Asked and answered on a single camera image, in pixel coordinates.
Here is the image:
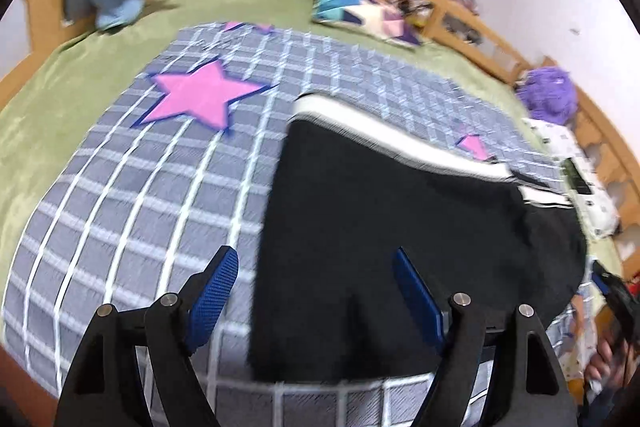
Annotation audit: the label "colourful geometric pillow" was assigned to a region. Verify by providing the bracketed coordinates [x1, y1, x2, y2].
[312, 0, 426, 49]

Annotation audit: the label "purple fluffy plush toy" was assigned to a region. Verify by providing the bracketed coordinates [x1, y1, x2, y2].
[516, 67, 578, 126]

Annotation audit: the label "white printed pillow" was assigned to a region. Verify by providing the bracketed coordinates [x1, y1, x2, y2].
[522, 117, 621, 238]

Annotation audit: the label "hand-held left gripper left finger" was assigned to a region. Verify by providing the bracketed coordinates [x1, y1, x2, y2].
[53, 245, 239, 427]

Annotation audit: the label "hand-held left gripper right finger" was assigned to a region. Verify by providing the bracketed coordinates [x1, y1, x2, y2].
[392, 248, 581, 427]

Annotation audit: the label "green bed sheet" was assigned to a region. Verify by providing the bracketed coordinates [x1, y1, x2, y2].
[0, 0, 626, 293]

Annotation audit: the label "checkered blanket with pink stars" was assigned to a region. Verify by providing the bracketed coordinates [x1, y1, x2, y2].
[0, 21, 601, 427]

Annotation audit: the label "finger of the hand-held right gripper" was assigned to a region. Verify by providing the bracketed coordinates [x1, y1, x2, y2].
[590, 259, 636, 348]

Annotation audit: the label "person's right hand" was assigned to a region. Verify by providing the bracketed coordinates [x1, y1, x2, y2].
[584, 337, 632, 395]

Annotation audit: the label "black pants with white stripes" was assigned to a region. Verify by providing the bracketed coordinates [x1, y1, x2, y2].
[248, 93, 587, 384]

